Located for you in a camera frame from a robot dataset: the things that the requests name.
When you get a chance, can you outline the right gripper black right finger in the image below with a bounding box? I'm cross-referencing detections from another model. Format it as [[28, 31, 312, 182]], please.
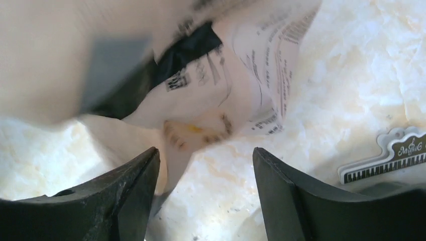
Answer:
[[253, 148, 425, 241]]

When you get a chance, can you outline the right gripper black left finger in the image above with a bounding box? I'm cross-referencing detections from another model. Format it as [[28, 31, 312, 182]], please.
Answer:
[[1, 147, 160, 240]]

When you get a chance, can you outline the piano pattern bag clip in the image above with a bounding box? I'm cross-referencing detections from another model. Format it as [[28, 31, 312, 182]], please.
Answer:
[[337, 126, 425, 185]]

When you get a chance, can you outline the pink cat litter bag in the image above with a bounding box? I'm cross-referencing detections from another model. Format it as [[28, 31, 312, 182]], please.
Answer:
[[1, 1, 321, 193]]

